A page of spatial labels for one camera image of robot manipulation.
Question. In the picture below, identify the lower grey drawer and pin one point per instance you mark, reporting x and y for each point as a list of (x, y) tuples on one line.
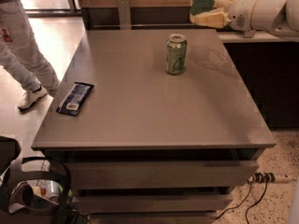
[(152, 204)]

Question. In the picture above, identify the left metal bracket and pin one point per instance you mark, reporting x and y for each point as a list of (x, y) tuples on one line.
[(124, 14)]

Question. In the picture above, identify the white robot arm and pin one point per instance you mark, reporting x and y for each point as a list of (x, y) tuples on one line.
[(277, 17)]

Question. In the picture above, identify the green soda can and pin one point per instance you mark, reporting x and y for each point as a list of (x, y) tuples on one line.
[(176, 46)]

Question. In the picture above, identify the blue rxbar wrapper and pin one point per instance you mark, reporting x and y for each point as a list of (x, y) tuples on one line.
[(74, 100)]

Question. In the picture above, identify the grey drawer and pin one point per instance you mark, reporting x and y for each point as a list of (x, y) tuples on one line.
[(152, 204), (160, 174)]

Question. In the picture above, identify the upper grey drawer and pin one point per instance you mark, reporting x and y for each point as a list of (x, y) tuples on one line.
[(160, 174)]

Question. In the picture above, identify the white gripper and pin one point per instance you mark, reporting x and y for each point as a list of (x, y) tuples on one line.
[(240, 12)]

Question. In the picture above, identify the white power strip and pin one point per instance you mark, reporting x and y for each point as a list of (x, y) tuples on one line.
[(269, 178)]

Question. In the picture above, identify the silver can in bin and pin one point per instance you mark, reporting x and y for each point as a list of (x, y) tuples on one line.
[(52, 191)]

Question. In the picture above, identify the grey drawer cabinet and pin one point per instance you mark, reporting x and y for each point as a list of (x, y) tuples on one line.
[(137, 112)]

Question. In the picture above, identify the person in light trousers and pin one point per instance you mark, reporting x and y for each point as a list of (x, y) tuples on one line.
[(19, 53)]

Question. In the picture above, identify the white sneaker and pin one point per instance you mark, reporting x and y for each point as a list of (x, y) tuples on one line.
[(30, 98)]

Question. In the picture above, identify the green and yellow sponge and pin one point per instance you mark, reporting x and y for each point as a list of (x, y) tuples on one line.
[(201, 6)]

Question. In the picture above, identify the grey wall shelf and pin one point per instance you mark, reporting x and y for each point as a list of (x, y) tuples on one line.
[(259, 37)]

